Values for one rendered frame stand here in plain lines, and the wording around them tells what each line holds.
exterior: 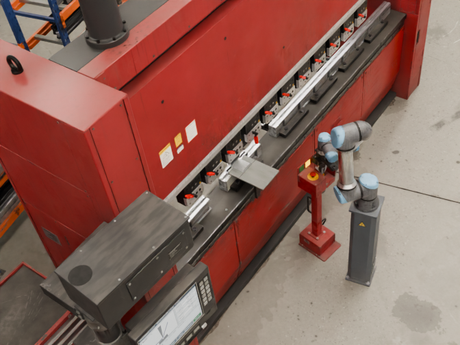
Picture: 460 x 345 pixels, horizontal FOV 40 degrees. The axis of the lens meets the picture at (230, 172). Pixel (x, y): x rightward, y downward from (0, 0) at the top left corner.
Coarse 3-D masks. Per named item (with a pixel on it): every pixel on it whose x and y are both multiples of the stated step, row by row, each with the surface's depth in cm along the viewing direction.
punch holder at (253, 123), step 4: (256, 116) 391; (252, 120) 388; (256, 120) 393; (248, 124) 386; (252, 124) 390; (256, 124) 395; (260, 124) 398; (244, 128) 386; (248, 128) 388; (252, 128) 392; (256, 128) 396; (260, 128) 401; (244, 132) 389; (248, 132) 391; (244, 136) 392; (248, 136) 392; (252, 136) 396; (244, 140) 395; (248, 140) 394
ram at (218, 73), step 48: (240, 0) 331; (288, 0) 369; (336, 0) 421; (192, 48) 310; (240, 48) 346; (288, 48) 391; (144, 96) 294; (192, 96) 326; (240, 96) 366; (144, 144) 308; (192, 144) 344
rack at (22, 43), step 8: (8, 0) 420; (8, 8) 422; (8, 16) 424; (16, 24) 432; (16, 40) 439; (24, 40) 443; (24, 48) 444; (0, 176) 456; (0, 184) 456; (16, 208) 481; (24, 208) 488; (8, 216) 476; (16, 216) 482; (8, 224) 475; (0, 232) 469; (0, 272) 480
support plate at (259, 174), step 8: (248, 160) 400; (256, 160) 399; (232, 168) 396; (248, 168) 395; (256, 168) 394; (264, 168) 393; (272, 168) 393; (248, 176) 390; (256, 176) 390; (264, 176) 389; (272, 176) 388; (256, 184) 385; (264, 184) 384
